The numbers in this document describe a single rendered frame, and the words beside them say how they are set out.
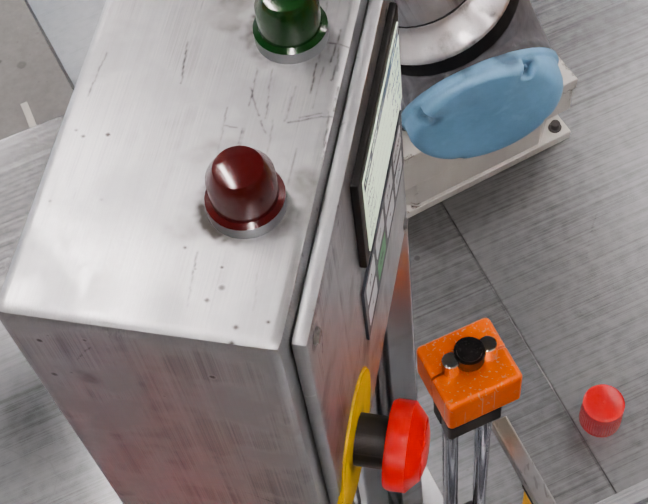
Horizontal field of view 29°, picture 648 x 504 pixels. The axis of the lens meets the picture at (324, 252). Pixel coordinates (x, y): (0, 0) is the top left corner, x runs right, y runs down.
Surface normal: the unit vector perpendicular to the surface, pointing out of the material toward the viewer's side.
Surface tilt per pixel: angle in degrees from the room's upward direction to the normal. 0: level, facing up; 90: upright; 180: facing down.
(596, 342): 0
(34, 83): 0
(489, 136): 95
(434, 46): 50
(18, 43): 0
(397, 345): 90
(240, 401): 90
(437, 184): 90
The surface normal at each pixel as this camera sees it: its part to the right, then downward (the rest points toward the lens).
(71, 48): -0.08, -0.51
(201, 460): -0.19, 0.85
